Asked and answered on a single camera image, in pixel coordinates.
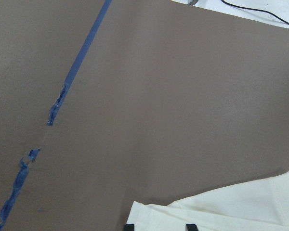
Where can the cream long-sleeve cat shirt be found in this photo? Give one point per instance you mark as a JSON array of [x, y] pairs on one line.
[[258, 205]]

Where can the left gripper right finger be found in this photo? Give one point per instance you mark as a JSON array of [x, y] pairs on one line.
[[191, 227]]

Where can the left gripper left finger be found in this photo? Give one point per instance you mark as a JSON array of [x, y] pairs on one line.
[[129, 227]]

